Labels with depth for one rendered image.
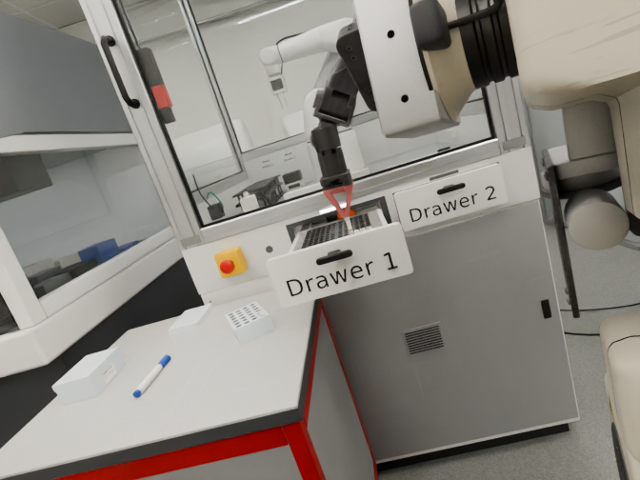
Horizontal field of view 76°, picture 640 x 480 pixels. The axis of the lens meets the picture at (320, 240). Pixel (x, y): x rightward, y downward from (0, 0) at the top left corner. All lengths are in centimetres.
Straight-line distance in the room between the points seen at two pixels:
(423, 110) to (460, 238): 91
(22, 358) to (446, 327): 116
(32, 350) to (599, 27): 127
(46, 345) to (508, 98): 136
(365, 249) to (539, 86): 62
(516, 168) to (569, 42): 98
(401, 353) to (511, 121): 73
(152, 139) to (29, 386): 78
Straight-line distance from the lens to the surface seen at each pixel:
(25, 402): 151
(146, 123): 127
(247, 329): 95
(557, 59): 27
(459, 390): 144
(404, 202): 116
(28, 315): 129
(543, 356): 146
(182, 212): 126
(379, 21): 37
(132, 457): 83
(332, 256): 81
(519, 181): 125
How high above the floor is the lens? 113
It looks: 13 degrees down
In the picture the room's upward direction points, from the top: 18 degrees counter-clockwise
